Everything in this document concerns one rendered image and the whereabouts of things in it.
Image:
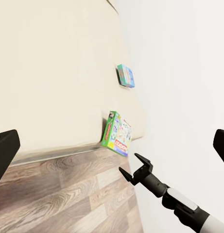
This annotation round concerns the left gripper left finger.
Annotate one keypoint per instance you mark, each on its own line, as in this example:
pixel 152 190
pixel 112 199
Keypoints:
pixel 9 146

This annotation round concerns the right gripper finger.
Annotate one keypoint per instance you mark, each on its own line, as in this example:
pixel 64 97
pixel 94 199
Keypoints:
pixel 143 159
pixel 127 175

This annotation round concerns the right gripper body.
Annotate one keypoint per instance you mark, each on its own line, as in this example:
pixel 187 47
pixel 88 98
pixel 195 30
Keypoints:
pixel 146 178

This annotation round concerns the bed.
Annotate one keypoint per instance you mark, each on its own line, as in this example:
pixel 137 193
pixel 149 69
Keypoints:
pixel 59 76

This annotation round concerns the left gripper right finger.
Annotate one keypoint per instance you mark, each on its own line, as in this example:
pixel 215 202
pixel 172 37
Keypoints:
pixel 218 143

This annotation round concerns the board game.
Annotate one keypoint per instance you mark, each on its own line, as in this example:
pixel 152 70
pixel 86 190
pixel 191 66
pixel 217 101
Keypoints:
pixel 118 134
pixel 126 76

